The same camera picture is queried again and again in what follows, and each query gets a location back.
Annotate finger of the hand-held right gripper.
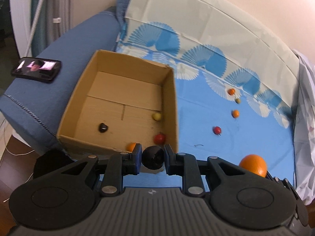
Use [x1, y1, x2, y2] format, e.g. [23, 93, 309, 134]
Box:
[266, 171, 299, 197]

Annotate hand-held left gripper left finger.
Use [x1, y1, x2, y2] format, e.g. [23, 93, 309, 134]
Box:
[58, 143, 143, 197]

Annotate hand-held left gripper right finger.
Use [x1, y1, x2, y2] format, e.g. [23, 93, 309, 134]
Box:
[164, 144, 243, 196]

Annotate brown cardboard box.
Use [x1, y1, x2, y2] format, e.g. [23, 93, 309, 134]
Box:
[56, 50, 179, 175]

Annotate blue fan-print sheet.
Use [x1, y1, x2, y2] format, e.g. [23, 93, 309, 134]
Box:
[115, 0, 304, 190]

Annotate white plastic bag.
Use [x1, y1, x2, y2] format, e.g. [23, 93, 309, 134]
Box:
[293, 49, 315, 206]

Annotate blue sofa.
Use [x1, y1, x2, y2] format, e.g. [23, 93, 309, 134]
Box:
[0, 0, 134, 156]

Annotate black smartphone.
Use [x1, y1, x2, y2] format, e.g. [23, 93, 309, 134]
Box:
[11, 57, 62, 83]

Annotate grey curtain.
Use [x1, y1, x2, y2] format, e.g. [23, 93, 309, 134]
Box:
[31, 0, 75, 54]

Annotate white cable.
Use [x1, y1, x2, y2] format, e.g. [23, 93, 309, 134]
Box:
[0, 118, 34, 202]

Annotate white door frame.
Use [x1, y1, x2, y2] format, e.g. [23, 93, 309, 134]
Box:
[8, 0, 33, 62]

